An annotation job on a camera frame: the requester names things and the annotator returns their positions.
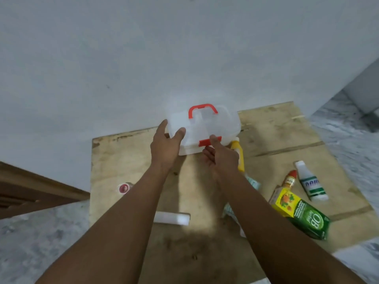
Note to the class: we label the small round red-lid jar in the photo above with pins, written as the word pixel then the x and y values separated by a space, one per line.
pixel 124 188

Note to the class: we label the yellow plastic bottle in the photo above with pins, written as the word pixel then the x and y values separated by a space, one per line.
pixel 240 159

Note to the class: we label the person's left hand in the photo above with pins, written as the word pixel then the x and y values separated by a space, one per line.
pixel 162 150

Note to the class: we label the person's right thumb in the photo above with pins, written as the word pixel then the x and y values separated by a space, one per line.
pixel 208 153

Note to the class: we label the green and yellow carton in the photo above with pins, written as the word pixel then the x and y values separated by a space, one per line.
pixel 302 214

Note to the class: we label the person's right hand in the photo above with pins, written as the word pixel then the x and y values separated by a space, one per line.
pixel 223 161

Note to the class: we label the person's left thumb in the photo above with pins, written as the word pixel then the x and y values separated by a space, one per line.
pixel 179 135

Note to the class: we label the white medicine packet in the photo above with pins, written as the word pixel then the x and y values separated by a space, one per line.
pixel 232 215

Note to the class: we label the person's left forearm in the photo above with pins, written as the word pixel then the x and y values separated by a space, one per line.
pixel 118 227

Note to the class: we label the small bottle red cap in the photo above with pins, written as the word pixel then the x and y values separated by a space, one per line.
pixel 289 179

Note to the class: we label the teal medicine packet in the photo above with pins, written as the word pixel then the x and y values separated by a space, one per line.
pixel 252 182

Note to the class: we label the white bottle green label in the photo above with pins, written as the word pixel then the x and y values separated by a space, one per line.
pixel 311 183

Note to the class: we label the white bandage roll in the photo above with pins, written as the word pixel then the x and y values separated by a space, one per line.
pixel 173 218

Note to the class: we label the person's right forearm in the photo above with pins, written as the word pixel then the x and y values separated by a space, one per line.
pixel 272 233

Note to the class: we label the brown wooden furniture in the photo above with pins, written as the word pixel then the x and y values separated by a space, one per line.
pixel 32 192

